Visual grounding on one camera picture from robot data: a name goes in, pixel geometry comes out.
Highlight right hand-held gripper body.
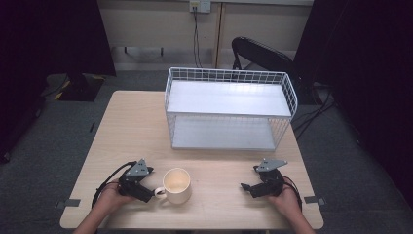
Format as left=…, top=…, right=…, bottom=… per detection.
left=253, top=158, right=288, bottom=198

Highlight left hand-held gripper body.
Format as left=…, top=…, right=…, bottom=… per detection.
left=118, top=158, right=155, bottom=197

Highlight cream ceramic cup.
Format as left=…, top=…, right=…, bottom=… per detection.
left=153, top=167, right=193, bottom=206

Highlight person's right hand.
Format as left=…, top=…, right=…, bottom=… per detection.
left=267, top=176, right=302, bottom=215

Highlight person's left hand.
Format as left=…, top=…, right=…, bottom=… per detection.
left=96, top=181, right=132, bottom=213

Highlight black stand base yellow tape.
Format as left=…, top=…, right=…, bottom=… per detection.
left=41, top=72, right=107, bottom=102

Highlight black folding chair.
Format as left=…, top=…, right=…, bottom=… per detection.
left=231, top=36, right=314, bottom=100

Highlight black curtain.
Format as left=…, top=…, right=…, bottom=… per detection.
left=292, top=0, right=413, bottom=209
left=0, top=0, right=117, bottom=164

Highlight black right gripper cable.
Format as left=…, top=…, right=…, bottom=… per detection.
left=282, top=175, right=304, bottom=213

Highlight black floor cables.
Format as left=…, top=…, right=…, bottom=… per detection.
left=291, top=82, right=337, bottom=141

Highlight white wire shelf rack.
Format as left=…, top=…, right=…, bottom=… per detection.
left=163, top=66, right=299, bottom=152

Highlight black wall socket cable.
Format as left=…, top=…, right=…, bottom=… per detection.
left=192, top=9, right=204, bottom=69

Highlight white wall socket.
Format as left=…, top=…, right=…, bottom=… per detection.
left=189, top=0, right=212, bottom=15

